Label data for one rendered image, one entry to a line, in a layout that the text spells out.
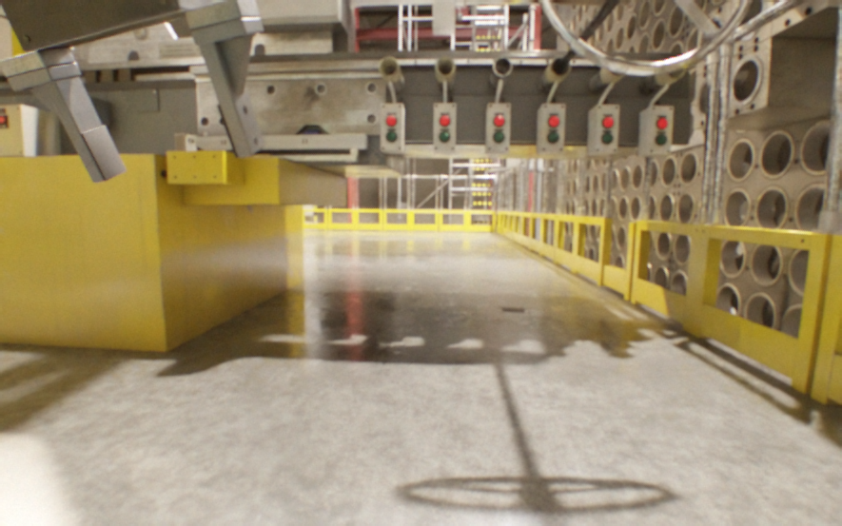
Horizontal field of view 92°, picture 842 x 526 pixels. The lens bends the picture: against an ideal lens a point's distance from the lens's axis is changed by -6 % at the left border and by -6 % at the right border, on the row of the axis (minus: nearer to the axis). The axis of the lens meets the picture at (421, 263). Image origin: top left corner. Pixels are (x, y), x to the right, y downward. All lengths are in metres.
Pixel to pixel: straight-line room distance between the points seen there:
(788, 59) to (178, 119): 2.48
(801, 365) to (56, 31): 1.46
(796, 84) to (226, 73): 2.30
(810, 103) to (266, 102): 2.21
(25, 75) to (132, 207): 1.06
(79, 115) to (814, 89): 2.45
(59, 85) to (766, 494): 1.01
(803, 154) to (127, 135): 3.00
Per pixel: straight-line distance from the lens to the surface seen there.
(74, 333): 1.68
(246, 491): 0.78
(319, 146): 1.53
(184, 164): 1.39
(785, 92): 2.40
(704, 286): 1.74
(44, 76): 0.43
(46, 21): 0.41
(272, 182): 1.41
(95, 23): 0.38
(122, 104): 2.05
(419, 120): 1.54
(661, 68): 0.88
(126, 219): 1.50
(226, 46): 0.35
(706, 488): 0.88
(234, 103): 0.35
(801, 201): 2.73
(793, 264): 2.75
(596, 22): 1.13
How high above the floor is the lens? 0.44
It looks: 7 degrees down
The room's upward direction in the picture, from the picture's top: 1 degrees clockwise
